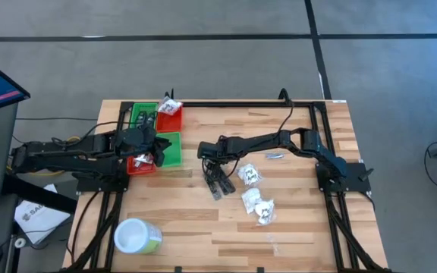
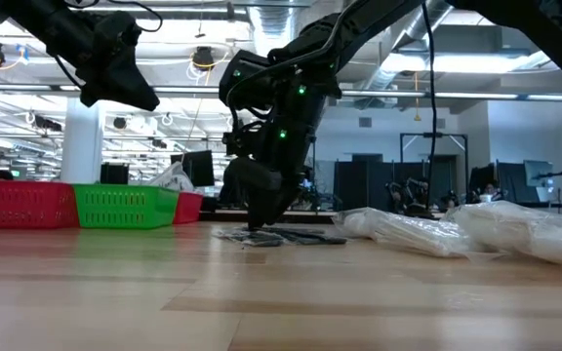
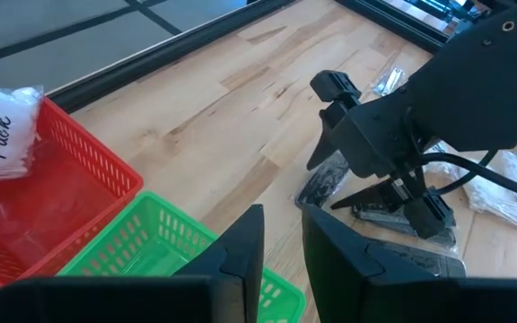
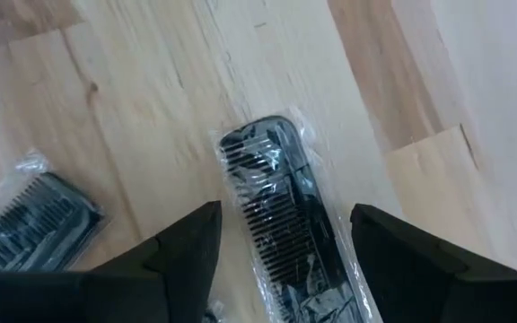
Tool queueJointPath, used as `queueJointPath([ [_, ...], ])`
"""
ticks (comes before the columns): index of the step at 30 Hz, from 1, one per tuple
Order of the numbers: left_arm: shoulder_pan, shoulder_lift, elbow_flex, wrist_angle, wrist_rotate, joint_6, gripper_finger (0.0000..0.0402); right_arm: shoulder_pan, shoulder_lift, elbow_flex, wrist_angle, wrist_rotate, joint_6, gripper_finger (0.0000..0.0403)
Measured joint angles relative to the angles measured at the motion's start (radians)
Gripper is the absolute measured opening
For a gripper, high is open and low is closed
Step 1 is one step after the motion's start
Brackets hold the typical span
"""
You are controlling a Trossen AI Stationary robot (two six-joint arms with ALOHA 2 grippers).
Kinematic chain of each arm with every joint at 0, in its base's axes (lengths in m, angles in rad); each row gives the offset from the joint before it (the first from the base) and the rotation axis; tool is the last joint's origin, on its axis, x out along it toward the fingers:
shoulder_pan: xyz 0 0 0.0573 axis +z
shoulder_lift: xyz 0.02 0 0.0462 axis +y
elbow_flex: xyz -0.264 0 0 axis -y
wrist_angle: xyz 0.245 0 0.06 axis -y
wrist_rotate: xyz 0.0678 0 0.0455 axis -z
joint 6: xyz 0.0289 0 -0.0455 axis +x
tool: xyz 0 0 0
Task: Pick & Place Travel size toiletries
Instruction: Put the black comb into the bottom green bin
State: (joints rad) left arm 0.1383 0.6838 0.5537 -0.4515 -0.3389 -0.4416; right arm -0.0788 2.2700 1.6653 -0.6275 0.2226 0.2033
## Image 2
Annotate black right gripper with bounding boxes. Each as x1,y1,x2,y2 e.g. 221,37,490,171
222,53,344,230

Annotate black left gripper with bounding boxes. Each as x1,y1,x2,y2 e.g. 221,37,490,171
45,18,162,113

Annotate clear vanity pack bag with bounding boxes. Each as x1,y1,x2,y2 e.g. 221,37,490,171
371,213,475,258
332,207,389,241
147,161,197,194
445,200,562,269

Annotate white pillar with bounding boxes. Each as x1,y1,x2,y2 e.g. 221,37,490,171
60,97,105,185

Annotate black monitor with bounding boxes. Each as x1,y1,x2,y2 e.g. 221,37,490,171
170,149,216,188

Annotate black box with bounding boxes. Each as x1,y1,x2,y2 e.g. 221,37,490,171
100,162,131,185

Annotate red plastic basket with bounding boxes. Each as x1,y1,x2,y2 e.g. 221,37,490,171
0,178,80,230
172,191,204,225

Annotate black partition panels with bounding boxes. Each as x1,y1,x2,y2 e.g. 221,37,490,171
334,160,458,209

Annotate green plastic basket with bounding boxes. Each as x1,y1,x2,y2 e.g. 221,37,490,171
72,183,181,230

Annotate grey monitor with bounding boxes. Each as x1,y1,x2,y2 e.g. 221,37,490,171
523,159,555,189

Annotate black aluminium table frame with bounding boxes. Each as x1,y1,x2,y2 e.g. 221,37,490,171
197,209,341,224

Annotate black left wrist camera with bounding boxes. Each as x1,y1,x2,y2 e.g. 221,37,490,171
94,10,143,49

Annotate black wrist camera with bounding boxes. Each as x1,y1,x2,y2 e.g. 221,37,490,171
94,10,143,49
219,48,273,112

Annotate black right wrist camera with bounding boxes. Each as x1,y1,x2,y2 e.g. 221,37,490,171
219,48,273,112

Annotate silver ventilation duct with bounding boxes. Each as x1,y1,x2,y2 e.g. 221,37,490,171
247,0,311,55

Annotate black metal frame stand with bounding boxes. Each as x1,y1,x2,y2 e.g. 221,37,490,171
399,131,469,196

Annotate black cable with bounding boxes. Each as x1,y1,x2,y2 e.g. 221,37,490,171
420,0,439,199

